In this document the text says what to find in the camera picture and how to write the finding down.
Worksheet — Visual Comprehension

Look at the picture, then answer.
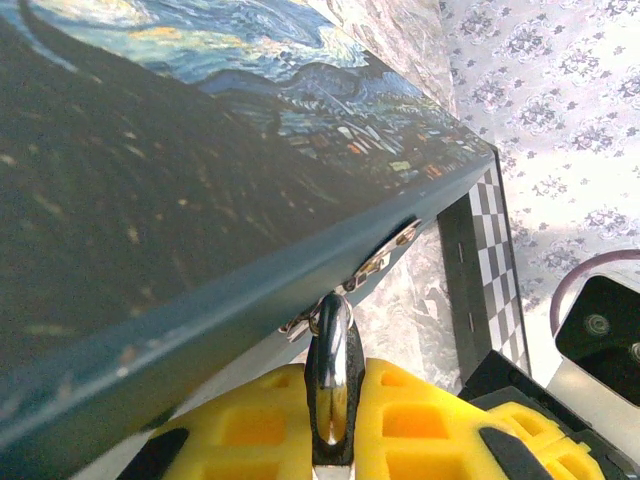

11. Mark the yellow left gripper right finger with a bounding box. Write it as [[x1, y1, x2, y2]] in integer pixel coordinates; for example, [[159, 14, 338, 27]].
[[349, 357, 546, 480]]

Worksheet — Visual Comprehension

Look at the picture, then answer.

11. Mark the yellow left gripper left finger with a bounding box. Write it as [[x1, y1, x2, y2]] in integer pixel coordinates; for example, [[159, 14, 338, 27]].
[[117, 363, 321, 480]]

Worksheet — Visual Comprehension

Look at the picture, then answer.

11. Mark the black and silver robot part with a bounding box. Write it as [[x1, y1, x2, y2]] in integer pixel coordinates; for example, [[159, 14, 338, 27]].
[[544, 269, 640, 419]]

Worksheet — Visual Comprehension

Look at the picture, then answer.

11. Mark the black checkerboard panel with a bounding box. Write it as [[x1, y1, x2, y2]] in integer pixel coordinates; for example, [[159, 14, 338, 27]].
[[437, 149, 532, 381]]

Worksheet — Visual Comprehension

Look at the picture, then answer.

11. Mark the silver box hasp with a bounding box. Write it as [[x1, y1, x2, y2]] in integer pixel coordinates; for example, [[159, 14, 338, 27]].
[[278, 218, 422, 344]]

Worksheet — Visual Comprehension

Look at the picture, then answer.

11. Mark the starry night painted metal box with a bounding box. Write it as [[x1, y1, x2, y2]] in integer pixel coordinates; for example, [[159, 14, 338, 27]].
[[0, 0, 496, 451]]

